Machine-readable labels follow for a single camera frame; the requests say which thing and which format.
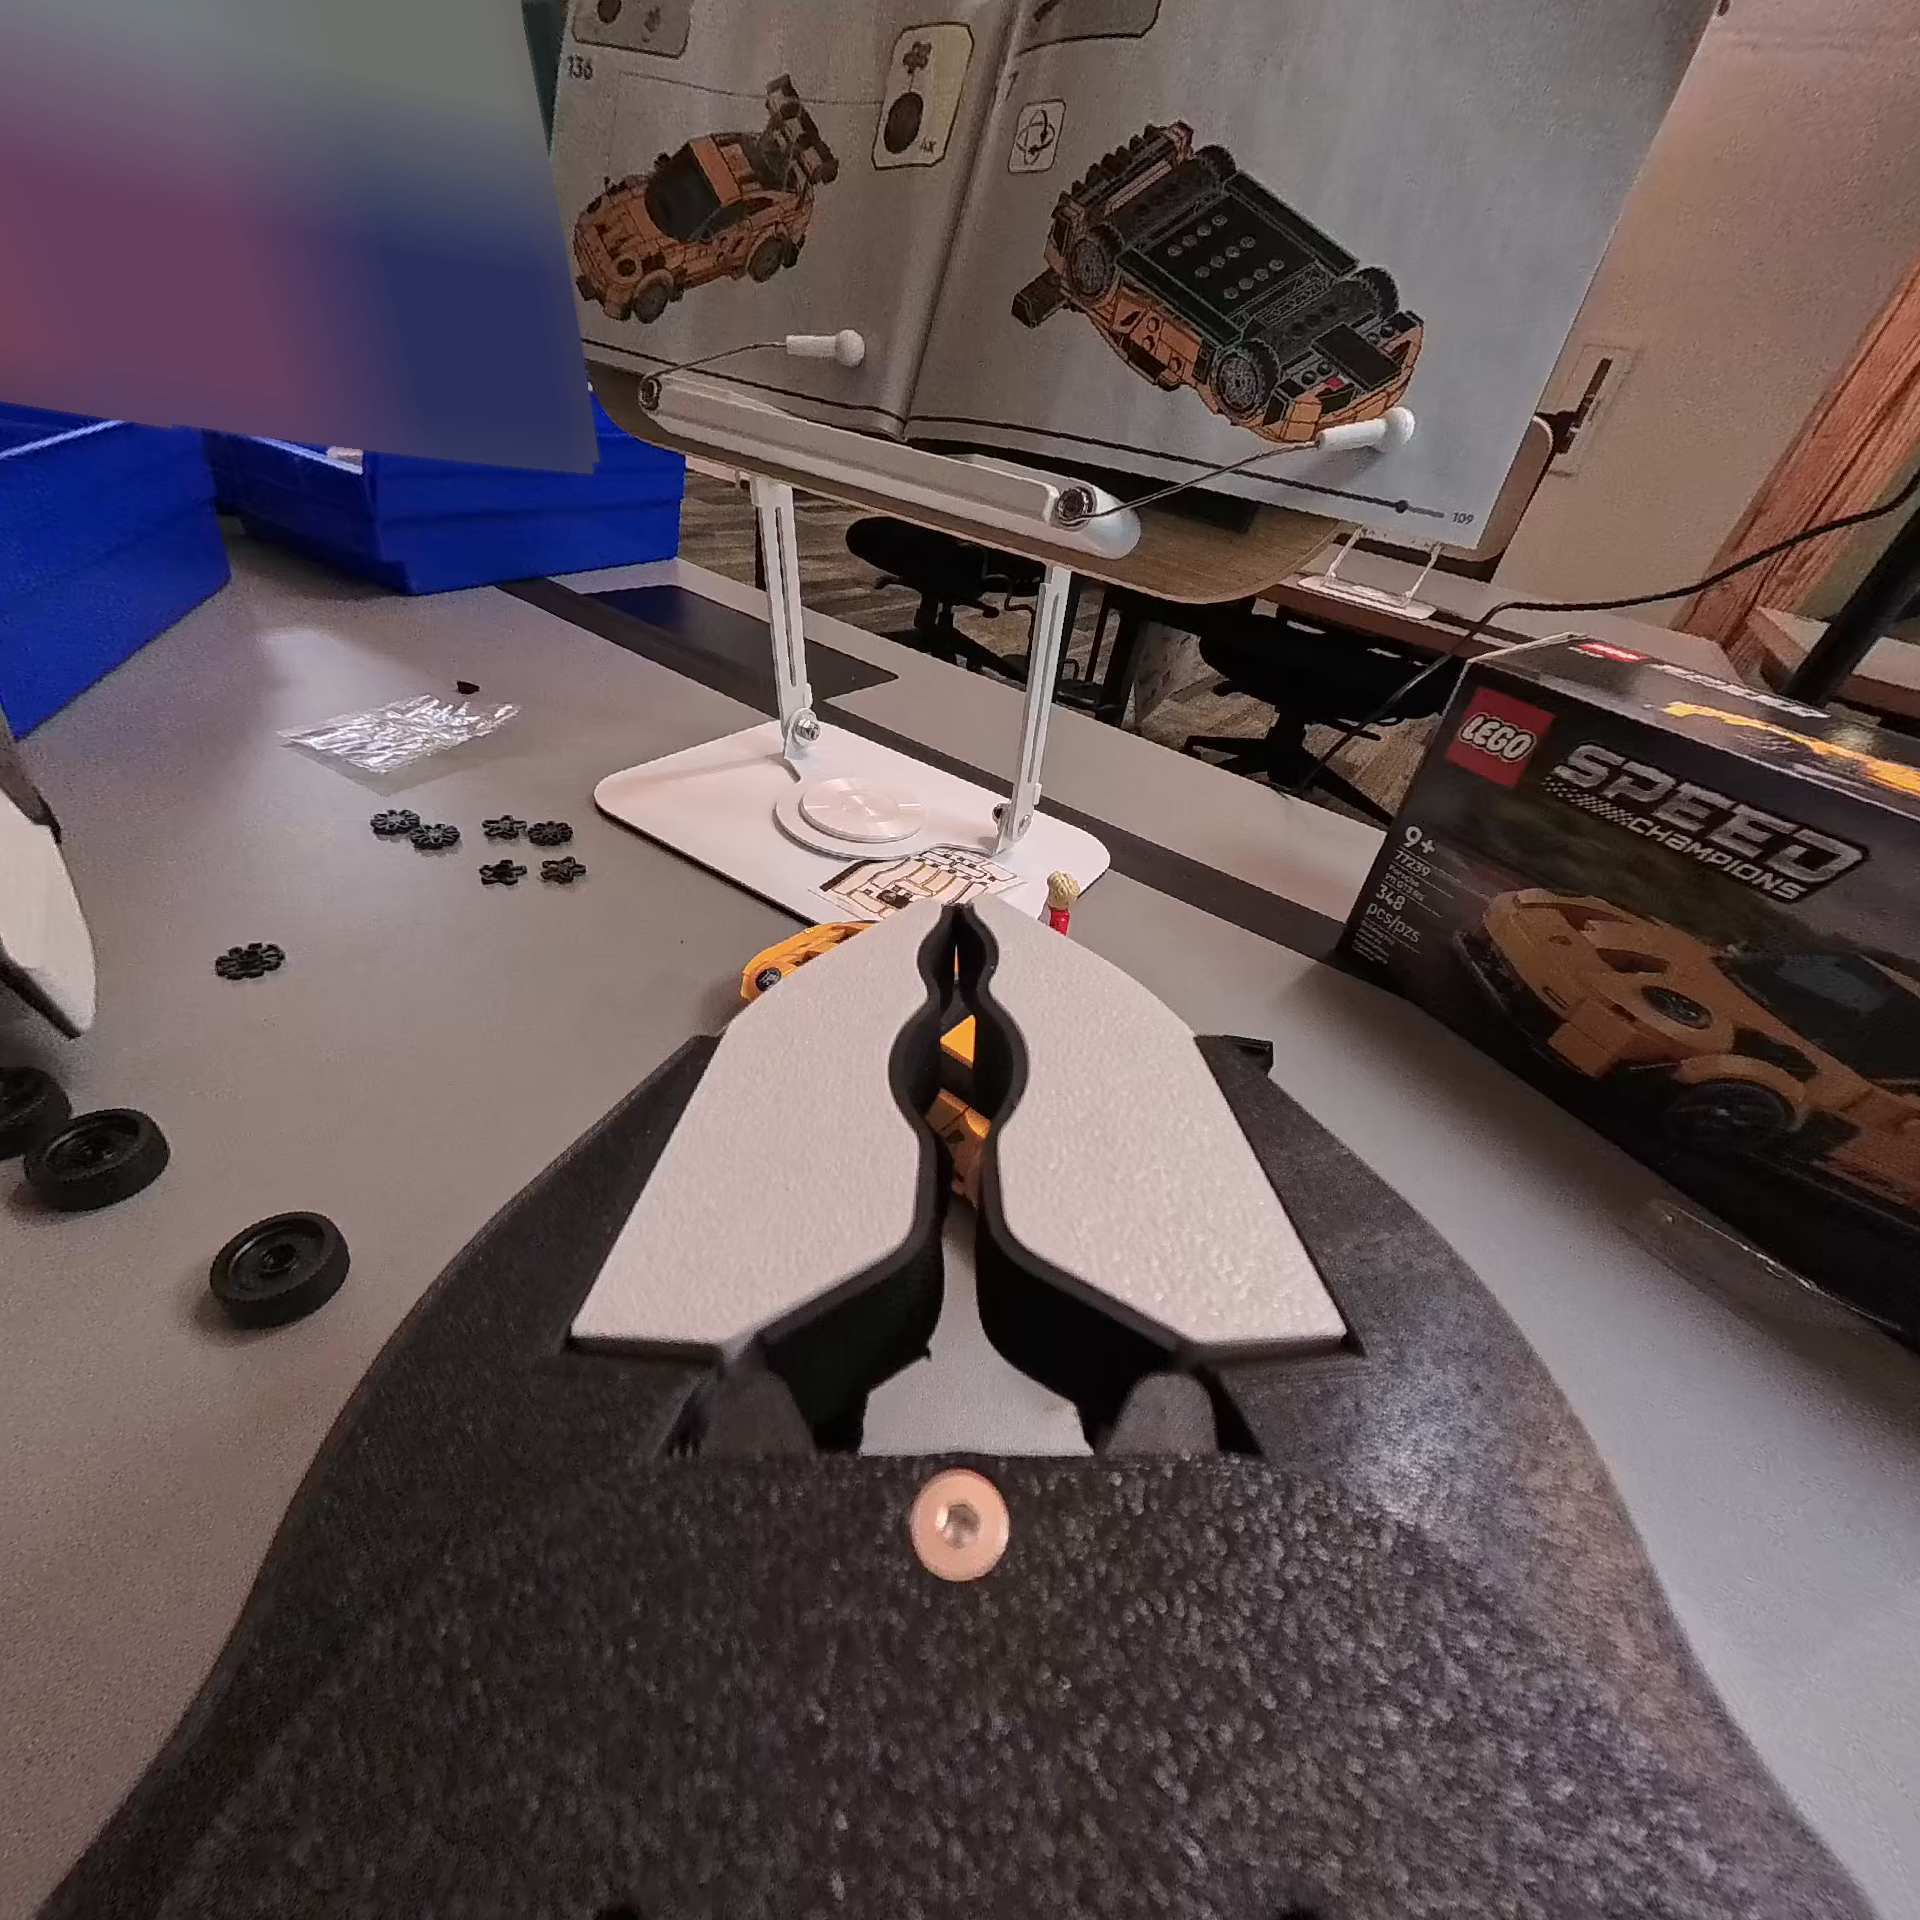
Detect lego set box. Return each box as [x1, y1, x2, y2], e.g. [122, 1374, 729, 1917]
[1334, 637, 1920, 1345]

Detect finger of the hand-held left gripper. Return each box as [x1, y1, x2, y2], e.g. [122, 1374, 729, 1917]
[0, 735, 102, 1039]

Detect black power cable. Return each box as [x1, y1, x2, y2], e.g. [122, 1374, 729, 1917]
[1296, 487, 1920, 797]

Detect white background book stand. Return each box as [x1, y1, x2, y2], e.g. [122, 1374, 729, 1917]
[1318, 521, 1455, 613]

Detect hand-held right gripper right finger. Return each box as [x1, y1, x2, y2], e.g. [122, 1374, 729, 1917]
[961, 895, 1350, 1449]

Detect clear plastic parts bag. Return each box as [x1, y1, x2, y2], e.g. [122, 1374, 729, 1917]
[276, 698, 522, 777]

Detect white metal book stand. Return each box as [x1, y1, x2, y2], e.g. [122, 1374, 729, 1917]
[576, 323, 1561, 929]

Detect lego instruction booklet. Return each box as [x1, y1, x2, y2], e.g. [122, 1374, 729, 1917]
[546, 0, 1715, 531]

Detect black office chair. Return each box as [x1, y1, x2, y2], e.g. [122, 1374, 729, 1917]
[849, 510, 1052, 676]
[1185, 599, 1443, 781]

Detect black rim inserts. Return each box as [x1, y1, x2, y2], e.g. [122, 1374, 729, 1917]
[214, 807, 590, 986]

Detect lego sticker sheet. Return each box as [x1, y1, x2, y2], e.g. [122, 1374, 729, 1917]
[810, 843, 1030, 921]

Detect yellow lego car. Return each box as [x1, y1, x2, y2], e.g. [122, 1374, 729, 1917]
[739, 919, 999, 1202]

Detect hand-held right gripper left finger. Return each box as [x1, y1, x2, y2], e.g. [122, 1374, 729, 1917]
[570, 901, 970, 1454]

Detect blue plastic storage bin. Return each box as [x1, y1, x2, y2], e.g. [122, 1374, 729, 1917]
[0, 402, 233, 740]
[208, 393, 688, 597]

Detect white wall outlet plate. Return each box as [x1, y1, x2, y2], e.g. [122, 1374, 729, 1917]
[1546, 342, 1634, 481]

